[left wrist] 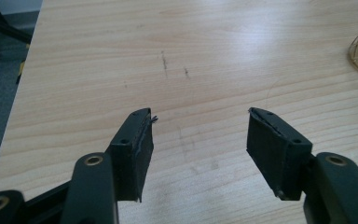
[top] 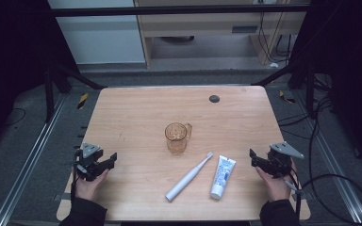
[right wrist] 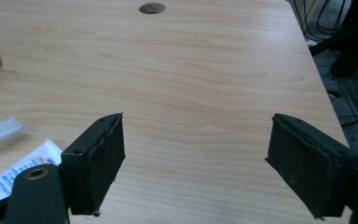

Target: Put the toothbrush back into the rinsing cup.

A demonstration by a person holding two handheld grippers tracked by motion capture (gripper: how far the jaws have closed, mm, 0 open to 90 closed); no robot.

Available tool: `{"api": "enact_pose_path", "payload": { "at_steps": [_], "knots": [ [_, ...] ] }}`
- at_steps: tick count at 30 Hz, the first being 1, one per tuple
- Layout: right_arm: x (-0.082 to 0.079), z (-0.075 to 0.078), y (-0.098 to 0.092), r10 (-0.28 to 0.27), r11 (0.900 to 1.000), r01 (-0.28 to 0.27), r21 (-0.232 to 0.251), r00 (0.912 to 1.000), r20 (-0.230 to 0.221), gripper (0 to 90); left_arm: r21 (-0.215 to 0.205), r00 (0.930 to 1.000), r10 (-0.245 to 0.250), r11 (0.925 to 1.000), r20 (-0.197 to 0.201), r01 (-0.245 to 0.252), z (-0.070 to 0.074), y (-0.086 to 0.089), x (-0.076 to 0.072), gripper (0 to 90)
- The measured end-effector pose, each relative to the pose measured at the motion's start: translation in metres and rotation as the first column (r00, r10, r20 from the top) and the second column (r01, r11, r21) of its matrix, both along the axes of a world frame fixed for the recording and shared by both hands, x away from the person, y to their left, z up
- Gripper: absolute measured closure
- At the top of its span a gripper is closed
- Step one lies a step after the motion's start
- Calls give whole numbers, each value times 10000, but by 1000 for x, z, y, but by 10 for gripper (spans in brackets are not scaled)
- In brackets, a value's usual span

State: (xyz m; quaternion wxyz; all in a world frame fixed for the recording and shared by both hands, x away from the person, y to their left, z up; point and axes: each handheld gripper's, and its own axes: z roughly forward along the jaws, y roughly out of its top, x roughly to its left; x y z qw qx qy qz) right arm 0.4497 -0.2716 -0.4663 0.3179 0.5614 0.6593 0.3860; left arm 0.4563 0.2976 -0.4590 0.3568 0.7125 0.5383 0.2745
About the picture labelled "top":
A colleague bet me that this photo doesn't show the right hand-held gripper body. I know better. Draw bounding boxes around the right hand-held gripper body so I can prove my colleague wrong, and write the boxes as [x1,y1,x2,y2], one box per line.
[265,141,304,179]

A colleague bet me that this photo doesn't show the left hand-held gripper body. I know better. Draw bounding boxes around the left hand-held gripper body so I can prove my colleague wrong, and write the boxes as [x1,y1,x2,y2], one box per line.
[74,142,107,183]

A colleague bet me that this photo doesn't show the white toothpaste tube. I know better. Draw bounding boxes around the white toothpaste tube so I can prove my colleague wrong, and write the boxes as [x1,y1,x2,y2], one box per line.
[209,154,238,201]

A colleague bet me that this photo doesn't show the amber transparent cup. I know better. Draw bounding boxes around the amber transparent cup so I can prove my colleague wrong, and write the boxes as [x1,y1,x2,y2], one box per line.
[164,121,193,155]

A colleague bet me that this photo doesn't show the white electric toothbrush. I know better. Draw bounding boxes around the white electric toothbrush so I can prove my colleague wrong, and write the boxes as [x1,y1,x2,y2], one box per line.
[164,151,214,202]

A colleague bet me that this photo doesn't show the person's right hand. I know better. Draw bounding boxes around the person's right hand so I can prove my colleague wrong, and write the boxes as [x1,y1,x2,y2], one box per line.
[255,159,298,202]

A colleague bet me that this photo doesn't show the person's left hand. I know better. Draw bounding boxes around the person's left hand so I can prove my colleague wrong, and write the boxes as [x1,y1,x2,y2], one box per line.
[74,169,110,202]

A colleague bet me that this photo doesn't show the yellow black floor tape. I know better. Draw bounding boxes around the yellow black floor tape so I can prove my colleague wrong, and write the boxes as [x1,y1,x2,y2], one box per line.
[278,89,297,105]
[76,92,90,110]

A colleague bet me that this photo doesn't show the black metal stand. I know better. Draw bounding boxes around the black metal stand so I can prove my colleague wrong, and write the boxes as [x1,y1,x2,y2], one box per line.
[251,61,318,120]
[42,59,108,124]

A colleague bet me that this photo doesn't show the black curtain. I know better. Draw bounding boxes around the black curtain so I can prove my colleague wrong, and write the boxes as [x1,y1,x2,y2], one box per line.
[0,0,80,154]
[289,0,362,175]

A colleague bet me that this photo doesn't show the white cabinet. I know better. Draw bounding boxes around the white cabinet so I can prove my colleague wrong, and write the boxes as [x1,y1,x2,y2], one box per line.
[47,0,147,66]

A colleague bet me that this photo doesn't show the light wooden desk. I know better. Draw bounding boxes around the light wooden desk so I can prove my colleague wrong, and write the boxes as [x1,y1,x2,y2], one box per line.
[133,0,311,69]

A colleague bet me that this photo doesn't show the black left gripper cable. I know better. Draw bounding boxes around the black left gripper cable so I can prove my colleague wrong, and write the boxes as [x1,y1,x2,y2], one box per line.
[70,156,79,202]

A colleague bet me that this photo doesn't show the aluminium floor rail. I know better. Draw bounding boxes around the aluminium floor rail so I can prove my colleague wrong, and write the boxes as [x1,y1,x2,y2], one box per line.
[0,93,68,226]
[294,89,362,226]

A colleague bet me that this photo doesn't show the black floor cables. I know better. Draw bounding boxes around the black floor cables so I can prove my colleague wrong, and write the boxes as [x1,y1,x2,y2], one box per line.
[277,73,334,140]

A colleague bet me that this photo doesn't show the thin black floor cable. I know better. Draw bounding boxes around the thin black floor cable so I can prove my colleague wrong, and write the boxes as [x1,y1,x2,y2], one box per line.
[2,107,27,128]

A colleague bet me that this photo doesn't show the black hanging desk cables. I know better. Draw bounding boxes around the black hanging desk cables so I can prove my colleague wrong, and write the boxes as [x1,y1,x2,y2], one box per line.
[256,11,298,64]

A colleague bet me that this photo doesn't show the black horizontal frame bar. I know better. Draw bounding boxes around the black horizontal frame bar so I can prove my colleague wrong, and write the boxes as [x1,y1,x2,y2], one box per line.
[51,4,311,18]

